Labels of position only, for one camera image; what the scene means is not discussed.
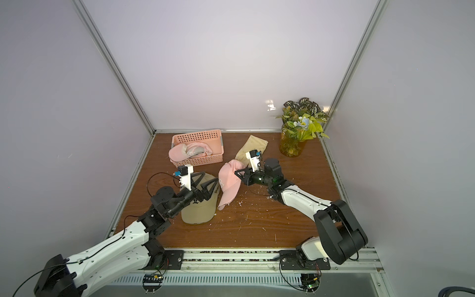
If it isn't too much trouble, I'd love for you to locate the pink baseball cap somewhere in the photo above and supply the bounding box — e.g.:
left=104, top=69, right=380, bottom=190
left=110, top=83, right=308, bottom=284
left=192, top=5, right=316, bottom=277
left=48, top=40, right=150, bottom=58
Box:
left=218, top=160, right=245, bottom=210

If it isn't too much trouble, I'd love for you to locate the beige baseball cap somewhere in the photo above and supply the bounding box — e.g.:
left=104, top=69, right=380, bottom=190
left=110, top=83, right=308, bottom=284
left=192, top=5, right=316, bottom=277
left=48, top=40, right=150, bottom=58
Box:
left=181, top=173, right=221, bottom=225

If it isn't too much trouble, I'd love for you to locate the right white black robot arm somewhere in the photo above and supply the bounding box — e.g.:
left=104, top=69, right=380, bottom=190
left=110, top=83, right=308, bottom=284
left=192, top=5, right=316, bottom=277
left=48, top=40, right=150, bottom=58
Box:
left=235, top=158, right=369, bottom=265

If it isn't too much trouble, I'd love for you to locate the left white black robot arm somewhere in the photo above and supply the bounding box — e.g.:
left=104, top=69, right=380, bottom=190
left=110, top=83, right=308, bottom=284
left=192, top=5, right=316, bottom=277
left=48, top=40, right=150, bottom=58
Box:
left=33, top=172, right=220, bottom=297

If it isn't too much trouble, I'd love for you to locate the cream work glove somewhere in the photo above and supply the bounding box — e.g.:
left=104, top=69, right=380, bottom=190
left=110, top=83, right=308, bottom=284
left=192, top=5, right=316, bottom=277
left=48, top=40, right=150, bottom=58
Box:
left=235, top=135, right=268, bottom=167

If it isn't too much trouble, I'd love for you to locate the pink perforated plastic basket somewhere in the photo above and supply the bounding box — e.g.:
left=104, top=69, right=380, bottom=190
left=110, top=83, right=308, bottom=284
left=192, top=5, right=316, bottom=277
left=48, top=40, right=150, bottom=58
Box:
left=168, top=129, right=224, bottom=167

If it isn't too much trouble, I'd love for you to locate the potted plant in yellow vase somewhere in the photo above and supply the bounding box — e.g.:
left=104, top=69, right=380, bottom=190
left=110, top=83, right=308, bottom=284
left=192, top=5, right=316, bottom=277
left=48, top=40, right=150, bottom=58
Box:
left=278, top=98, right=330, bottom=157

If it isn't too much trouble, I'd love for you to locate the left circuit board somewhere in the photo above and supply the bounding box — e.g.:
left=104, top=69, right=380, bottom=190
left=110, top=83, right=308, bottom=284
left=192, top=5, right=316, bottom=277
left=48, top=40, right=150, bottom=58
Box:
left=142, top=273, right=164, bottom=294

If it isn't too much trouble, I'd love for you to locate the circuit board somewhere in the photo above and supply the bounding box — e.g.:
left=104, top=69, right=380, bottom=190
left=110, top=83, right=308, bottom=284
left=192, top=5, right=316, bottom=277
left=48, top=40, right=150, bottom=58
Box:
left=299, top=273, right=320, bottom=293
left=142, top=273, right=164, bottom=294

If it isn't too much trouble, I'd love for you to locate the right circuit board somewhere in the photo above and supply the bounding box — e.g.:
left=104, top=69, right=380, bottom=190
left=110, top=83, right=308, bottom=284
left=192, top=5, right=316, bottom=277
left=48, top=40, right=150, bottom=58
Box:
left=299, top=273, right=320, bottom=293

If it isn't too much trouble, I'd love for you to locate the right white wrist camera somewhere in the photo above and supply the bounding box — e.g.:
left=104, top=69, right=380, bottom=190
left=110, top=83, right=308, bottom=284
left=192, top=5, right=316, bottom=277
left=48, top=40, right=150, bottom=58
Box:
left=246, top=150, right=262, bottom=173

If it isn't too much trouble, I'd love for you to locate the aluminium front rail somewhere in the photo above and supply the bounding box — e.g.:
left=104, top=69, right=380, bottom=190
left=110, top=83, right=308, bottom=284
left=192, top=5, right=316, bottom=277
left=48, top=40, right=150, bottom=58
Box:
left=103, top=247, right=385, bottom=274

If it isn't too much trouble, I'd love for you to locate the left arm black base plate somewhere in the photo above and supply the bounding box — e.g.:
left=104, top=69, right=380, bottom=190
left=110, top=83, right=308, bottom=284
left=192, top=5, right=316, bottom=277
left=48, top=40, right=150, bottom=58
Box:
left=144, top=249, right=184, bottom=271

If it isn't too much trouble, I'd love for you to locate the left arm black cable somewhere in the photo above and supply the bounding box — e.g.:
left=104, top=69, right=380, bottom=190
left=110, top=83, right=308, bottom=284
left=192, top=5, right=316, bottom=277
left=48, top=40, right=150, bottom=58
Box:
left=10, top=171, right=183, bottom=297

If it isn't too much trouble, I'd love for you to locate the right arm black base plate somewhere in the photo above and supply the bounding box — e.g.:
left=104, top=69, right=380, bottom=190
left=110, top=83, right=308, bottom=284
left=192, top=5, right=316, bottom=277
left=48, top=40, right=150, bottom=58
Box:
left=273, top=250, right=331, bottom=271

